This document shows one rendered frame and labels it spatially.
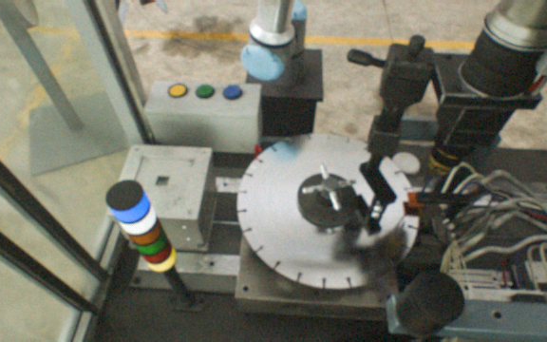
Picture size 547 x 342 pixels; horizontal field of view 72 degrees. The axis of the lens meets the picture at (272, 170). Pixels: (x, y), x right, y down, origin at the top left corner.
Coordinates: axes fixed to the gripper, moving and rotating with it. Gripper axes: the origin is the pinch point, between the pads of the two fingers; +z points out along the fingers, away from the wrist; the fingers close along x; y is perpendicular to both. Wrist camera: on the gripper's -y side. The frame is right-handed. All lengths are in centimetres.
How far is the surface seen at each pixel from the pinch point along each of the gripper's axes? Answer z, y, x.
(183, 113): 2.0, -37.7, 7.4
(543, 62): -38, -94, -14
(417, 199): -7, -90, -14
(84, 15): -28, -39, 20
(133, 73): -6.8, -28.3, 13.6
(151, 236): -17, -75, 28
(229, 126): 6.2, -44.4, -1.0
